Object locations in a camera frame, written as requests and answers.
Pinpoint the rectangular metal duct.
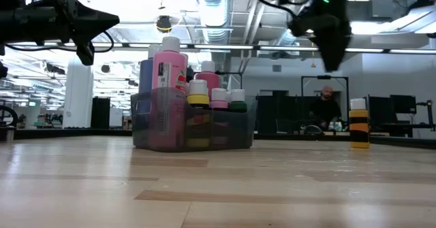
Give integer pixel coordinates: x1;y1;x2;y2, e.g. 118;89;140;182
345;0;409;23

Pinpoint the white square pillar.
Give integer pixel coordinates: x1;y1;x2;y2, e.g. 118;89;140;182
62;56;95;129

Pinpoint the black computer monitor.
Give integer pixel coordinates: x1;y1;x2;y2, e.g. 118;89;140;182
367;95;391;125
390;94;418;115

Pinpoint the translucent grey plastic bin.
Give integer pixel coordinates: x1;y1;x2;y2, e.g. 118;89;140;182
130;86;258;153

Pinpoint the right wrist camera black cable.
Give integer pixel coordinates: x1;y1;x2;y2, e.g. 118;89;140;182
251;0;298;20

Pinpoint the small dark green paint bottle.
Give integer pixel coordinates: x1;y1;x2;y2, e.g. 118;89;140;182
228;88;249;114

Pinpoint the left wrist camera black cable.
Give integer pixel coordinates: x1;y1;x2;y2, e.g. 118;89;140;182
3;30;115;54

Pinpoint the large pink paint bottle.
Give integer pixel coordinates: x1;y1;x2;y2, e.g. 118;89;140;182
151;36;189;150

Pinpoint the wrist camera black cable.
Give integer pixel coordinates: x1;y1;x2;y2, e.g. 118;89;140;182
3;30;115;54
251;0;298;20

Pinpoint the person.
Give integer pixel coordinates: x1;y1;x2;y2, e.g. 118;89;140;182
308;85;343;131

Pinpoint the round spiral metal duct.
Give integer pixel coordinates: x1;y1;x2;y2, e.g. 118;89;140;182
193;0;239;72

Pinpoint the large periwinkle paint bottle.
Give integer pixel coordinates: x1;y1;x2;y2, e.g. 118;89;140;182
138;44;161;95

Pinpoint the long linear light bar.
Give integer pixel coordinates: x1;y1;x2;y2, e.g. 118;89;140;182
0;41;436;54

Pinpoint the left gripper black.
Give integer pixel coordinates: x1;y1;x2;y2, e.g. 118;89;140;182
59;0;121;47

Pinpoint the black gantry frame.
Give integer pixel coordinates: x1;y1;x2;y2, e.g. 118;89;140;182
300;74;350;120

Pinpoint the large red paint bottle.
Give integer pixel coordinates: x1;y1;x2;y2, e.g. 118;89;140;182
194;61;221;101

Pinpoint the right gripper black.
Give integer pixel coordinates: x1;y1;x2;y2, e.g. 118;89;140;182
279;0;352;73

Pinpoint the black cabinet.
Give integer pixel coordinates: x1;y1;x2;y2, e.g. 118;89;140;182
90;96;112;130

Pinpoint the small amber black-banded bottle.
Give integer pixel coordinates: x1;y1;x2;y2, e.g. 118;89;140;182
348;98;371;150

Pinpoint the small yellow black-banded bottle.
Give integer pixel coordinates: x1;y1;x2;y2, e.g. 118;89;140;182
185;79;211;149

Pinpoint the black desk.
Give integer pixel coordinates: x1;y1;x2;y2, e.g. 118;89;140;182
374;121;436;137

